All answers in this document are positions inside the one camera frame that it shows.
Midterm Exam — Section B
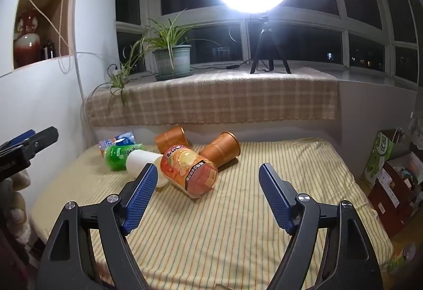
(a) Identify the potted spider plant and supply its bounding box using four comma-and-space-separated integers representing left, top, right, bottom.
93, 9, 219, 106

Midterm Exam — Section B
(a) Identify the orange fruit print cup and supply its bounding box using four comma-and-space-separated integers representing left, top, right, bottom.
159, 144, 219, 200

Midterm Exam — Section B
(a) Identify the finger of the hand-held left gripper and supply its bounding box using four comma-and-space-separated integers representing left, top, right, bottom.
0, 129, 36, 152
10, 126, 59, 162

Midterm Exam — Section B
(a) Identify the white paper cup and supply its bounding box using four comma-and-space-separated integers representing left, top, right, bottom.
126, 150, 169, 188

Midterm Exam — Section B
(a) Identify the green plant saucer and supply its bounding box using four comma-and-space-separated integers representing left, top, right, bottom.
154, 68, 194, 81

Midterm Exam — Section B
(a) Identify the dark small bottle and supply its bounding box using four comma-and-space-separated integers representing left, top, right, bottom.
41, 40, 55, 61

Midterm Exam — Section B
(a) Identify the red cardboard box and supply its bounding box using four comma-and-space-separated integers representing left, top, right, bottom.
368, 153, 423, 238

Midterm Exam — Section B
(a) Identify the beige plaid cloth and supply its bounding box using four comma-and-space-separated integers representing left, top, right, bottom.
84, 67, 339, 127

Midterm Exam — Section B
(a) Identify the black tripod stand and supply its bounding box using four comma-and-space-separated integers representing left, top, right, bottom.
249, 14, 292, 75

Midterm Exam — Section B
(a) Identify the yellow striped bed sheet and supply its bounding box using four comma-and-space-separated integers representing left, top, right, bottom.
30, 137, 394, 290

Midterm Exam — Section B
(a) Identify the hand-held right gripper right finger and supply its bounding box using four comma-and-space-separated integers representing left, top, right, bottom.
259, 162, 384, 290

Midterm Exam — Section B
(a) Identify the copper brown cup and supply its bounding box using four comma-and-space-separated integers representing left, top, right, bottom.
199, 132, 241, 172
155, 125, 190, 155

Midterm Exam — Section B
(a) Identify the blue print cup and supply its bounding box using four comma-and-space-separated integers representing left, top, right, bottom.
99, 132, 136, 156

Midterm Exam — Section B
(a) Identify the black power cable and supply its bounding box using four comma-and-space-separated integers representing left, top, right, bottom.
192, 59, 252, 71

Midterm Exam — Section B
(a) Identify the red and white vase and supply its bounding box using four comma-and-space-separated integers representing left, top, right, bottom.
14, 10, 42, 67

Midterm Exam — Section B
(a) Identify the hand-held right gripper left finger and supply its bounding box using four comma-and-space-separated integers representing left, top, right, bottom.
33, 162, 159, 290

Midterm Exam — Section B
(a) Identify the green print carton box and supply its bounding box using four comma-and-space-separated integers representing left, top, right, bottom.
364, 129, 406, 185

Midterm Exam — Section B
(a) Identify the green print cup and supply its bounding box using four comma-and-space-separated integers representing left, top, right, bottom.
105, 143, 143, 171

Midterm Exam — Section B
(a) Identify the white window frame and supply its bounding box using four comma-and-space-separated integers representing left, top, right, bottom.
116, 0, 423, 92

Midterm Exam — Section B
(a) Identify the white hanging cable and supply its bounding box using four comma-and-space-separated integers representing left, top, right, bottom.
23, 0, 86, 102

